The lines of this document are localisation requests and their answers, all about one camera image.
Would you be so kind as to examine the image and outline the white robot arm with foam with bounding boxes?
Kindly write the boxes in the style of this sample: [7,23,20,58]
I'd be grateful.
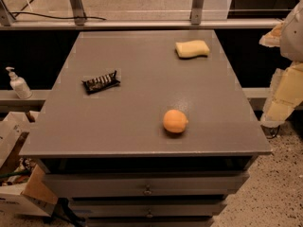
[259,0,303,128]

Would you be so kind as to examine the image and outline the grey drawer cabinet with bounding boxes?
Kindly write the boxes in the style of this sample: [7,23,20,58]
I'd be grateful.
[22,30,270,227]

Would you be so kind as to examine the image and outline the orange fruit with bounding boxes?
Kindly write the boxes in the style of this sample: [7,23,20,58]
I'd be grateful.
[163,110,188,133]

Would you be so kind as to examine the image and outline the black snack packet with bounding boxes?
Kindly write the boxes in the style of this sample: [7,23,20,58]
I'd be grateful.
[82,71,120,94]

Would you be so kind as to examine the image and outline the yellow sponge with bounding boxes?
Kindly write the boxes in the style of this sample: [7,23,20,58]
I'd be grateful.
[175,40,210,59]

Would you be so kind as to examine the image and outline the top grey drawer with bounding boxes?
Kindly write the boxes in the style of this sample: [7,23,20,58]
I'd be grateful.
[43,171,249,198]

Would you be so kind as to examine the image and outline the grey drawer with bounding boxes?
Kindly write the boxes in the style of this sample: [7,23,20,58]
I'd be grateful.
[86,217,214,227]
[43,171,249,198]
[69,199,226,218]

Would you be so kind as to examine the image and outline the middle grey drawer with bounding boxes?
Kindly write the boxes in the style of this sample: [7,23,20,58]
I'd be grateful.
[69,199,226,218]

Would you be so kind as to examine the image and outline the bottom grey drawer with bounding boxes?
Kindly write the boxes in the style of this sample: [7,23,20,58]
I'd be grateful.
[86,217,214,227]

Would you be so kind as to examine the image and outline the white pump bottle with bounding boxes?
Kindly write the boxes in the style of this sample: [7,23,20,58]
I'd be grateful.
[6,67,32,99]

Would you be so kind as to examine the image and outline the open cardboard box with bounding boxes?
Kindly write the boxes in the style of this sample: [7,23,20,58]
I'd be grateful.
[0,112,58,217]

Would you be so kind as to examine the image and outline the metal railing frame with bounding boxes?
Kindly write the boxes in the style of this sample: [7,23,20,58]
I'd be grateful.
[0,0,303,31]

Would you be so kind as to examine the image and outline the black cable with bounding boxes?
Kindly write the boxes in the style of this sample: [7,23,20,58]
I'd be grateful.
[10,11,108,22]

